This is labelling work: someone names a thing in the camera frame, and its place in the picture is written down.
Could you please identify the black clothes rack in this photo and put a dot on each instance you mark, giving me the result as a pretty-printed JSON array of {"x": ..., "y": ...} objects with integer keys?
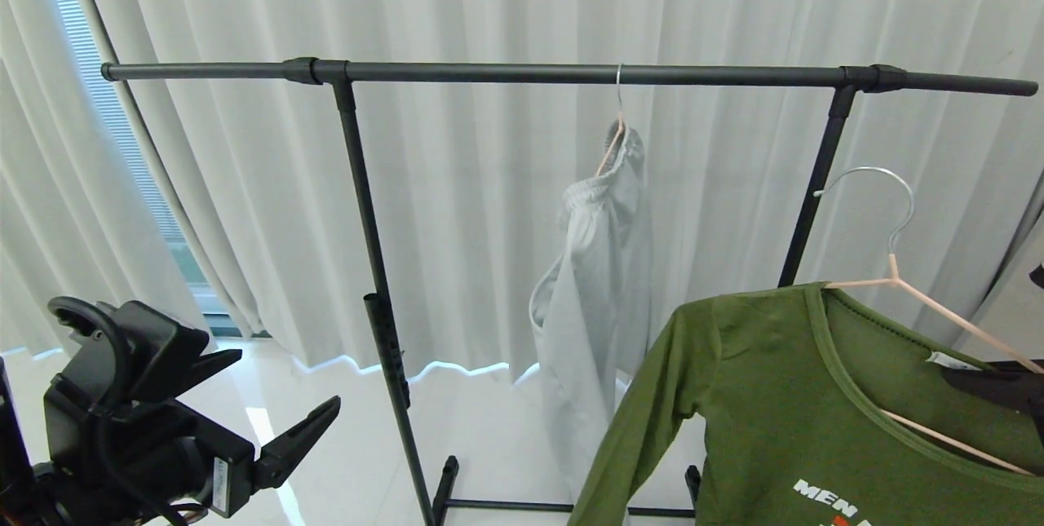
[{"x": 571, "y": 73}]

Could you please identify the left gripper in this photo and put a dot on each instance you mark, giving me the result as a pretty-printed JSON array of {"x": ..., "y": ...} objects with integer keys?
[{"x": 179, "y": 461}]

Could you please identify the green garment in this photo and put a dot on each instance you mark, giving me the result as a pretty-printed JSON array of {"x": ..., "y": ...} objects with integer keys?
[{"x": 775, "y": 412}]

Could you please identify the pink clothes hanger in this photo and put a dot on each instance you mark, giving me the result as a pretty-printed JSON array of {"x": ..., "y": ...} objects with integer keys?
[
  {"x": 904, "y": 216},
  {"x": 613, "y": 147}
]

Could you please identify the pale grey shorts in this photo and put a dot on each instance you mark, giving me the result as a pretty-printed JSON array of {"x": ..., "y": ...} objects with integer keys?
[{"x": 595, "y": 306}]

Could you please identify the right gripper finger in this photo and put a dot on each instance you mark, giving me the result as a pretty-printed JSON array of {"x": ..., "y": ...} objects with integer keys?
[{"x": 1003, "y": 387}]

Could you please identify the window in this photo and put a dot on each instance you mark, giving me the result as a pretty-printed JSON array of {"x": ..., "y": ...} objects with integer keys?
[{"x": 114, "y": 126}]

